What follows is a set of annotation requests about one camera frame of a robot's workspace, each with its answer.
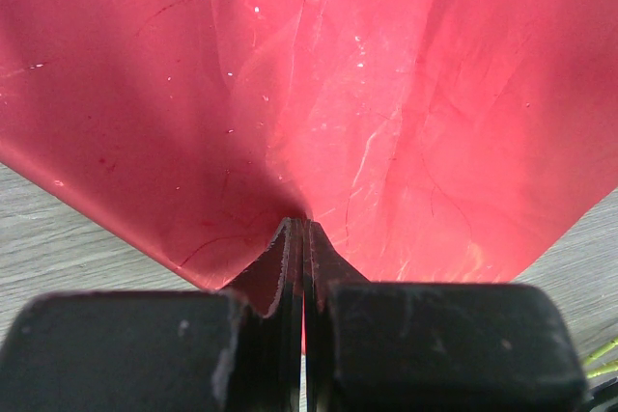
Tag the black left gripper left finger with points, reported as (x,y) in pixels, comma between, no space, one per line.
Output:
(234,349)

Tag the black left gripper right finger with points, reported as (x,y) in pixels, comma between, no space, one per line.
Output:
(388,346)

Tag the dark red wrapping paper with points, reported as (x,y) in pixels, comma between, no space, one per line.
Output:
(434,140)

